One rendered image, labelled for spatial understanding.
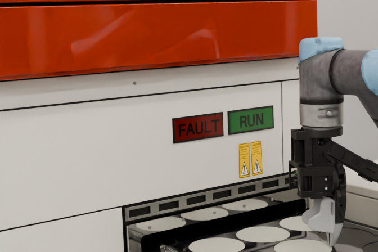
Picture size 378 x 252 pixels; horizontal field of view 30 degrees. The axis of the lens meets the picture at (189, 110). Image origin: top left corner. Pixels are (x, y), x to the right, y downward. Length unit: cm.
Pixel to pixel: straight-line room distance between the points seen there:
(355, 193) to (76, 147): 57
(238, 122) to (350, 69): 34
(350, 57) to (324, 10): 250
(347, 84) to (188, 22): 31
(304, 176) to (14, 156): 48
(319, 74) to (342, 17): 257
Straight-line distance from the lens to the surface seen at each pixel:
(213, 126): 137
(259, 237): 134
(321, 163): 124
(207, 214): 139
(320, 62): 119
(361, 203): 145
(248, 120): 143
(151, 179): 131
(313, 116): 120
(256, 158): 145
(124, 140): 127
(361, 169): 126
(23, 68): 113
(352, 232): 137
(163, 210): 134
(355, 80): 114
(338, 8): 373
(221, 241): 132
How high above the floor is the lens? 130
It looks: 7 degrees down
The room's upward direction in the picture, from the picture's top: 2 degrees counter-clockwise
